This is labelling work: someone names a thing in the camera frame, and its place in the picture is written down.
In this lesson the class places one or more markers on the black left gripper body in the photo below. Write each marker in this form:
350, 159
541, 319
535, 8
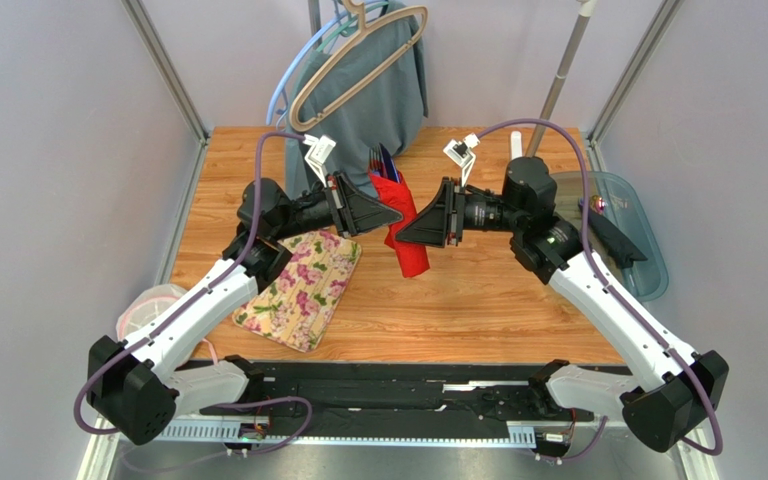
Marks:
316, 211

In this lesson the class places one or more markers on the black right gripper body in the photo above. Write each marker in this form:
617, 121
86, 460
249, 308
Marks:
453, 215

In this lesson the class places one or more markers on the iridescent rainbow fork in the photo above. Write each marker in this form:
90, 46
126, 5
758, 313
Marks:
376, 166

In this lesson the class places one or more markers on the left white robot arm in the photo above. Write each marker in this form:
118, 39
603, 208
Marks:
138, 383

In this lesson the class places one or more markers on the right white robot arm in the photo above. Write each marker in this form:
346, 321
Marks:
670, 388

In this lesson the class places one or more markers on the small iridescent object in tray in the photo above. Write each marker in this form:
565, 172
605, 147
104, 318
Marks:
598, 204

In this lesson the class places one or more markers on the transparent grey plastic tray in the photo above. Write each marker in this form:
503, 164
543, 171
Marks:
647, 280

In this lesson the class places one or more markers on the floral melamine tray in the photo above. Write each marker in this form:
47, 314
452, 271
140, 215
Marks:
296, 309

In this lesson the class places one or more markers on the light blue clothes hanger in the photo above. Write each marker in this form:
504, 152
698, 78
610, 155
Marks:
281, 100

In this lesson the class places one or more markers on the grey-green hanging shirt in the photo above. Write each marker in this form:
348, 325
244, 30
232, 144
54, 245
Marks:
370, 91

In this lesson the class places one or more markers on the green clothes hanger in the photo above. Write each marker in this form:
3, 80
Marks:
345, 24

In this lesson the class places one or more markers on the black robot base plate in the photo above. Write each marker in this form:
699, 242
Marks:
404, 400

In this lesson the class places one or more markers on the aluminium frame rail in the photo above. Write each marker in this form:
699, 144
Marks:
214, 444

